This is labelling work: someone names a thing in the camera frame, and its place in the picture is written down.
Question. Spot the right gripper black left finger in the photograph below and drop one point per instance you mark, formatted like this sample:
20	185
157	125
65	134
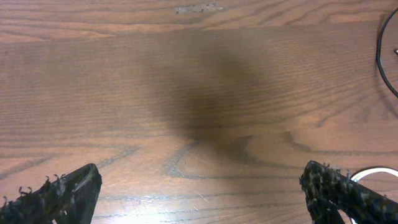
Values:
70	199

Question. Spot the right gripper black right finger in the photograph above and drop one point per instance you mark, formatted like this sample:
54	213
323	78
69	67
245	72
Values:
327	192

